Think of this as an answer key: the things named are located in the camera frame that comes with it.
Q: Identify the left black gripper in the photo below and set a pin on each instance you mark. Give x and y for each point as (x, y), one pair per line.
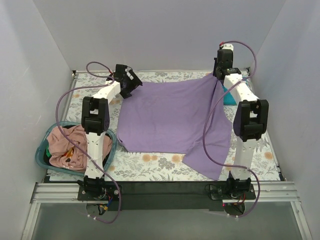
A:
(135, 79)

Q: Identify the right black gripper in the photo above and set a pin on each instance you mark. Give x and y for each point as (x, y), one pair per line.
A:
(216, 73)

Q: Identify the purple t shirt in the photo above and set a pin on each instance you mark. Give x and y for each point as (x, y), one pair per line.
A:
(184, 117)

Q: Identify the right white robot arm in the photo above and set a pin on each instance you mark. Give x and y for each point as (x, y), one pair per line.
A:
(250, 121)

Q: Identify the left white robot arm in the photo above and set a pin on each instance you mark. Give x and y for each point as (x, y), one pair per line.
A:
(95, 118)

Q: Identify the folded teal t shirt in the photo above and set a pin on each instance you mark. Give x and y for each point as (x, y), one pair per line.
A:
(228, 99)

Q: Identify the pink t shirt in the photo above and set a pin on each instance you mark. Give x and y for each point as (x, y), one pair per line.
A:
(64, 154)

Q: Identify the green garment in basket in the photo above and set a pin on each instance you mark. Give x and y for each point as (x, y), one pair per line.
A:
(47, 153)

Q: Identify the teal plastic basket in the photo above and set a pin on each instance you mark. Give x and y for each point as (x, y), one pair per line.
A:
(42, 159)

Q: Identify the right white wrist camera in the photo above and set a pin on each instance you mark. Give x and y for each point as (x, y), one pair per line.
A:
(226, 46)

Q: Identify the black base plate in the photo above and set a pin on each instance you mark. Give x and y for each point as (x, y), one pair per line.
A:
(162, 195)

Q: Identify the aluminium frame rail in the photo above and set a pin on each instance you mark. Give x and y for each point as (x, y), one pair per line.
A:
(271, 191)

